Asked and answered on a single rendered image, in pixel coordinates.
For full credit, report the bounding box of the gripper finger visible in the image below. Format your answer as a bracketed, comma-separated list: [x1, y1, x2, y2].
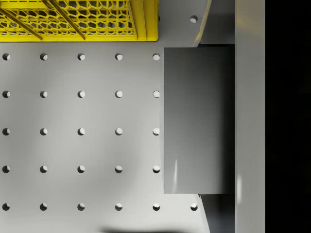
[193, 0, 236, 48]
[197, 194, 236, 233]

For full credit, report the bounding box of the grey cube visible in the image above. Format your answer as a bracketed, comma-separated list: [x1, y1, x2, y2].
[163, 47, 236, 195]

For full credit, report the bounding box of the yellow basket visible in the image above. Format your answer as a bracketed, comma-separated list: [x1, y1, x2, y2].
[0, 0, 159, 43]

